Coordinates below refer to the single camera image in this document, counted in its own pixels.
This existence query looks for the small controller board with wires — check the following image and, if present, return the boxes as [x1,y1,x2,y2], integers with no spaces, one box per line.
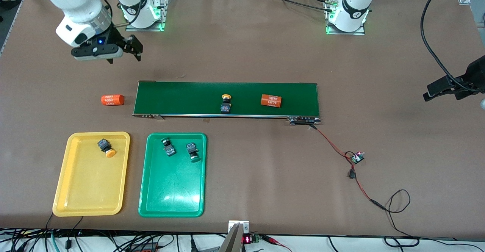
[309,124,388,211]

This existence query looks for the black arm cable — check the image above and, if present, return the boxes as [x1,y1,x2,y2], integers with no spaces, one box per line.
[94,0,145,28]
[420,0,485,93]

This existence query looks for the yellow mushroom push button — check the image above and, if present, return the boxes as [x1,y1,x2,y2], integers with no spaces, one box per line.
[97,139,117,158]
[220,94,233,114]

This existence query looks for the black cable with ferrite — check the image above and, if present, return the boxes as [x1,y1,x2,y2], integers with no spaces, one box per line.
[65,216,84,249]

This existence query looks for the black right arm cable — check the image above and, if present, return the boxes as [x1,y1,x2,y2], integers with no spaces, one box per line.
[94,0,145,28]

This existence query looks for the green mushroom push button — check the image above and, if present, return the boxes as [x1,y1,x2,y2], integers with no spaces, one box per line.
[185,142,202,163]
[161,138,177,157]

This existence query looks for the green conveyor belt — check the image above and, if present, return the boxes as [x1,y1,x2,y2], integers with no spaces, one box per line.
[133,80,322,125]

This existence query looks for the red probe cable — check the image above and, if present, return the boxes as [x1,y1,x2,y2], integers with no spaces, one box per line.
[261,235,293,252]

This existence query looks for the green plastic tray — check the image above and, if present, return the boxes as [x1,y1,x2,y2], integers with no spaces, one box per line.
[138,132,208,218]

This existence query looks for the yellow plastic tray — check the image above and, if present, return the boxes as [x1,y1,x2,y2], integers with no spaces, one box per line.
[52,131,131,217]

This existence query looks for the thin black looped cable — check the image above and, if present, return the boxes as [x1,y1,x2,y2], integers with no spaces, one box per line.
[383,189,420,247]

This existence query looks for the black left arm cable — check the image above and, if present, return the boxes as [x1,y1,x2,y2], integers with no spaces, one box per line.
[420,0,485,93]

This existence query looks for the orange cylinder with 4680 print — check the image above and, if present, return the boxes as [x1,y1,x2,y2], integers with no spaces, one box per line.
[101,94,125,106]
[261,94,283,109]

